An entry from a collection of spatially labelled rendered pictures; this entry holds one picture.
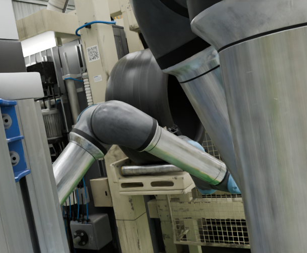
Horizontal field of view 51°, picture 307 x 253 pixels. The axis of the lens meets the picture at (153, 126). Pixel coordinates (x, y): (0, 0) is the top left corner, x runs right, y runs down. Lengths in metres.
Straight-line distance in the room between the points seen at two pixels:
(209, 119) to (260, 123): 0.15
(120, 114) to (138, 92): 0.57
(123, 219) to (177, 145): 1.01
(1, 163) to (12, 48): 0.18
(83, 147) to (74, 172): 0.07
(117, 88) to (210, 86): 1.12
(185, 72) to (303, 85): 0.16
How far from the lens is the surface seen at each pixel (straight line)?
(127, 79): 1.41
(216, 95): 0.33
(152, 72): 1.38
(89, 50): 1.76
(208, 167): 0.92
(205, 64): 0.32
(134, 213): 1.77
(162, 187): 1.49
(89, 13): 1.78
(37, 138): 0.43
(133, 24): 1.93
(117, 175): 1.61
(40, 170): 0.43
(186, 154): 0.87
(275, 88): 0.20
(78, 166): 0.87
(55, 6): 2.36
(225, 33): 0.21
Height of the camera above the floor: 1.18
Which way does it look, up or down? 3 degrees down
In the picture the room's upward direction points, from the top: 10 degrees counter-clockwise
